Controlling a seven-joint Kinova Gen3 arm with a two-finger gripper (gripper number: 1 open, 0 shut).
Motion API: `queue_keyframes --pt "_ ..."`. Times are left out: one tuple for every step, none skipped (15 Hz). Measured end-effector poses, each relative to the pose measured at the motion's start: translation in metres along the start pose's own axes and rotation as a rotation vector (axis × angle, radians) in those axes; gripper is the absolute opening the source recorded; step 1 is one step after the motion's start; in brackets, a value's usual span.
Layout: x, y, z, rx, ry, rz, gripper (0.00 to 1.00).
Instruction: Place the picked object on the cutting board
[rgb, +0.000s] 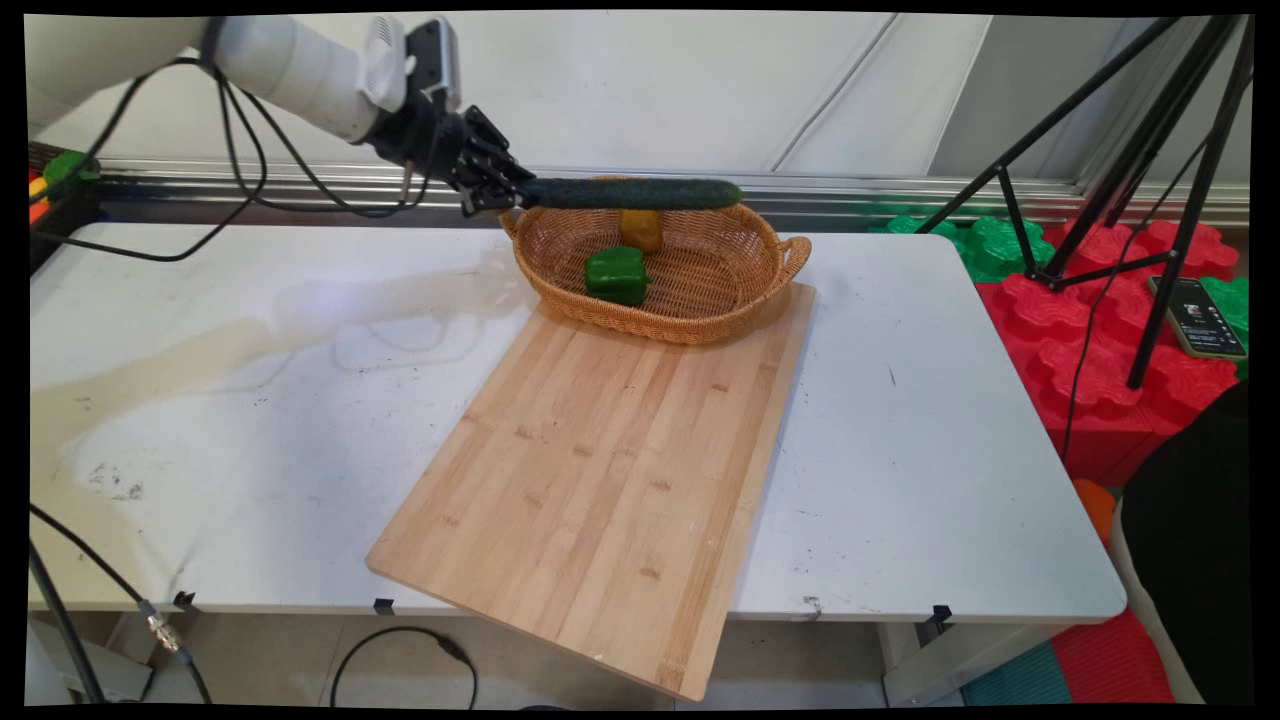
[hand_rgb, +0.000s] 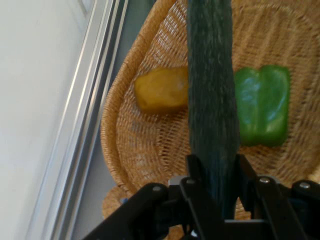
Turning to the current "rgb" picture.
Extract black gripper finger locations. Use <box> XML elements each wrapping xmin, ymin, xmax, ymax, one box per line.
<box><xmin>462</xmin><ymin>104</ymin><xmax>537</xmax><ymax>189</ymax></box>
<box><xmin>462</xmin><ymin>176</ymin><xmax>525</xmax><ymax>217</ymax></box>

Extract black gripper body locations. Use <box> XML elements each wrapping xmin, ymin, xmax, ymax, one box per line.
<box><xmin>368</xmin><ymin>92</ymin><xmax>477</xmax><ymax>193</ymax></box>

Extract dark green cucumber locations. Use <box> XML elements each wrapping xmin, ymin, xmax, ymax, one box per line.
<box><xmin>518</xmin><ymin>177</ymin><xmax>746</xmax><ymax>212</ymax></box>

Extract green bell pepper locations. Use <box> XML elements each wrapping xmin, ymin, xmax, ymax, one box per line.
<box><xmin>584</xmin><ymin>246</ymin><xmax>652</xmax><ymax>308</ymax></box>

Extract yellow bell pepper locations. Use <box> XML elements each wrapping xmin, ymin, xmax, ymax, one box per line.
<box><xmin>619</xmin><ymin>208</ymin><xmax>665</xmax><ymax>254</ymax></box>

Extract oval wicker basket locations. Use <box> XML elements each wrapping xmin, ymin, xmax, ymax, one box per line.
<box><xmin>498</xmin><ymin>178</ymin><xmax>813</xmax><ymax>347</ymax></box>

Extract bamboo cutting board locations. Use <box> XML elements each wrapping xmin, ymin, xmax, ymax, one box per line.
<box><xmin>366</xmin><ymin>282</ymin><xmax>817</xmax><ymax>703</ymax></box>

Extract green round plastic piece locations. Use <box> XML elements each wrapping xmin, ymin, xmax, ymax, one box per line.
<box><xmin>43</xmin><ymin>150</ymin><xmax>101</xmax><ymax>187</ymax></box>

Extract green foam blocks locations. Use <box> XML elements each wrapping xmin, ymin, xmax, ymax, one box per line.
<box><xmin>866</xmin><ymin>204</ymin><xmax>1057</xmax><ymax>285</ymax></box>

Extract red foam blocks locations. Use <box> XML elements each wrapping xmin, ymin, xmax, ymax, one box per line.
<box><xmin>975</xmin><ymin>218</ymin><xmax>1243</xmax><ymax>489</ymax></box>

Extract metal table leg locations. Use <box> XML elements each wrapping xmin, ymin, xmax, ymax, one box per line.
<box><xmin>878</xmin><ymin>618</ymin><xmax>1063</xmax><ymax>707</ymax></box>

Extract black tripod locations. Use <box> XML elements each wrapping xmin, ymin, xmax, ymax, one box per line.
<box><xmin>915</xmin><ymin>15</ymin><xmax>1256</xmax><ymax>391</ymax></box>

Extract orange ball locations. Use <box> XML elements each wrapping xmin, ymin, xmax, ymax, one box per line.
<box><xmin>1073</xmin><ymin>478</ymin><xmax>1117</xmax><ymax>547</ymax></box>

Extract teal floor mat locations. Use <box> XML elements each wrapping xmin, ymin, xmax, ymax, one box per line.
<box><xmin>960</xmin><ymin>640</ymin><xmax>1073</xmax><ymax>707</ymax></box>

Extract black smartphone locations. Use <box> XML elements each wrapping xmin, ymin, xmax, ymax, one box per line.
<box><xmin>1147</xmin><ymin>275</ymin><xmax>1249</xmax><ymax>362</ymax></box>

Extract red floor mat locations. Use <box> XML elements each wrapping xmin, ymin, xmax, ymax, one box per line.
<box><xmin>1048</xmin><ymin>608</ymin><xmax>1178</xmax><ymax>705</ymax></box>

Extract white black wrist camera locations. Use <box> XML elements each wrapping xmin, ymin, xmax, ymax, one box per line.
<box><xmin>360</xmin><ymin>15</ymin><xmax>463</xmax><ymax>114</ymax></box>

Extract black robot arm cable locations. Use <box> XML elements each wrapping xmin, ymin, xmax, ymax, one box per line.
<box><xmin>30</xmin><ymin>18</ymin><xmax>443</xmax><ymax>264</ymax></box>

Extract aluminium wall rail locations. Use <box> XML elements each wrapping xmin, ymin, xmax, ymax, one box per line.
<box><xmin>95</xmin><ymin>158</ymin><xmax>1251</xmax><ymax>229</ymax></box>

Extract black looped cable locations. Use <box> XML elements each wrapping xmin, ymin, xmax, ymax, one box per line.
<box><xmin>329</xmin><ymin>626</ymin><xmax>480</xmax><ymax>711</ymax></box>

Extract black cable with metal connector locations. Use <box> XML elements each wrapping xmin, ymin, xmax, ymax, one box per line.
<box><xmin>28</xmin><ymin>503</ymin><xmax>213</xmax><ymax>706</ymax></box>

